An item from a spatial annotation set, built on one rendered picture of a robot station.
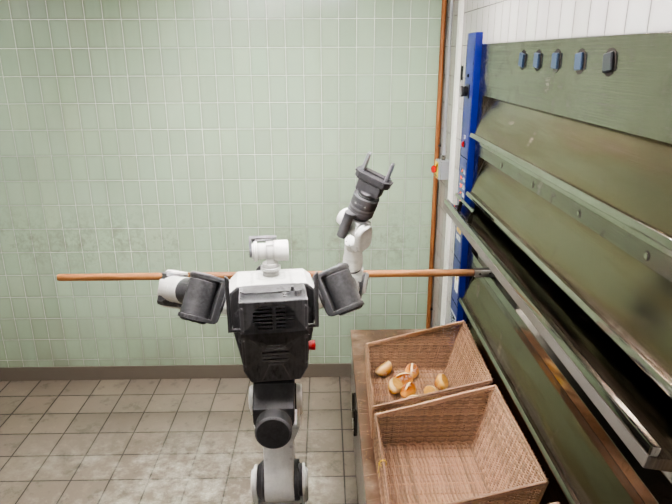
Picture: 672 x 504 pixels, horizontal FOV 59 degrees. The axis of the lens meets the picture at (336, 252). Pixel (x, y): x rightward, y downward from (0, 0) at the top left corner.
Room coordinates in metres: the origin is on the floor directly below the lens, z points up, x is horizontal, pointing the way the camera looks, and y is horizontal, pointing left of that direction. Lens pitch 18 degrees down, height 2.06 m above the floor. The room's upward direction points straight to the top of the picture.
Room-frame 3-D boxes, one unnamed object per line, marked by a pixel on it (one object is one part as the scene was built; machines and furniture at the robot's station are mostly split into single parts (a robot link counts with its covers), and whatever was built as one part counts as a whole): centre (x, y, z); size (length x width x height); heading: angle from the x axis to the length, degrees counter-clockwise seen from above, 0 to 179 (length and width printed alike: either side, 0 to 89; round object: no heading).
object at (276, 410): (1.66, 0.20, 1.00); 0.28 x 0.13 x 0.18; 3
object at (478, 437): (1.71, -0.39, 0.72); 0.56 x 0.49 x 0.28; 2
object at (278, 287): (1.69, 0.20, 1.27); 0.34 x 0.30 x 0.36; 98
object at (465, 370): (2.30, -0.38, 0.72); 0.56 x 0.49 x 0.28; 0
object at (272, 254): (1.75, 0.20, 1.47); 0.10 x 0.07 x 0.09; 98
